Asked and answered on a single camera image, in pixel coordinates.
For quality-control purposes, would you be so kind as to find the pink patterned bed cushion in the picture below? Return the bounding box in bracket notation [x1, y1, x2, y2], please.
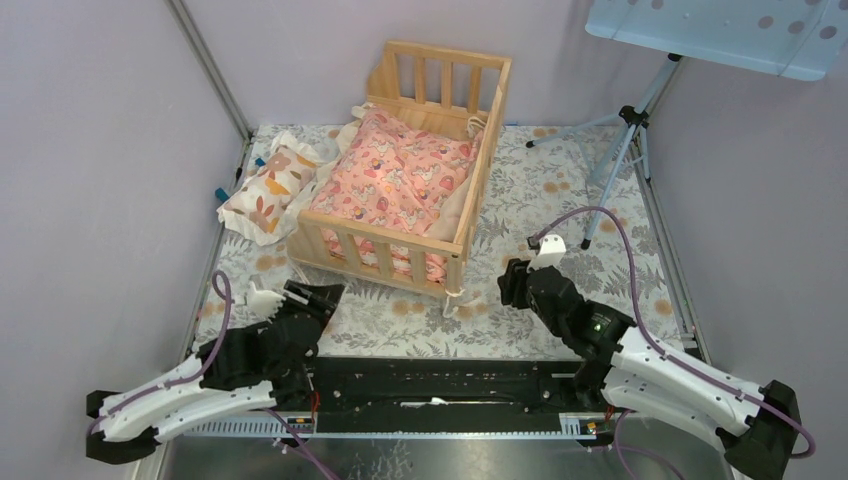
[289, 107, 493, 299]

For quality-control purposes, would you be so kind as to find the wooden pet bed frame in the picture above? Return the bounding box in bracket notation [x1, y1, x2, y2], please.
[287, 40, 512, 297]

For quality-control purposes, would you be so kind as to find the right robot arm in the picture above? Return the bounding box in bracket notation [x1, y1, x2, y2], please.
[497, 234, 800, 479]

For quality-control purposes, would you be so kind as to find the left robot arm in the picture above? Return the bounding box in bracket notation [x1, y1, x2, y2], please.
[85, 281, 345, 465]

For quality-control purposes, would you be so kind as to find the floral table mat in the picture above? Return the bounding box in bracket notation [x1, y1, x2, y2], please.
[193, 123, 691, 363]

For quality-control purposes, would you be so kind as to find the floral small pillow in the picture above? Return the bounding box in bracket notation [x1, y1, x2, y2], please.
[217, 130, 341, 246]

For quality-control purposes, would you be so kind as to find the blue toy item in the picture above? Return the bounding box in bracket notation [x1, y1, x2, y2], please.
[215, 157, 267, 209]

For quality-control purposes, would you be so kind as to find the black tripod stand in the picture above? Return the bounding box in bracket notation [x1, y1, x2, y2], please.
[526, 53, 685, 251]

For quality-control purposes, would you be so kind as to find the grey diagonal pole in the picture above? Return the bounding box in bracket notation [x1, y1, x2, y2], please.
[164, 0, 253, 142]

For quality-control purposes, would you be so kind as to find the light blue perforated panel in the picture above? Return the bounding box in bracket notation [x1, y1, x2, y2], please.
[585, 0, 847, 82]

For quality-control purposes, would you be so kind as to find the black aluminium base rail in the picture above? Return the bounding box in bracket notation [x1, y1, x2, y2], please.
[145, 352, 744, 439]

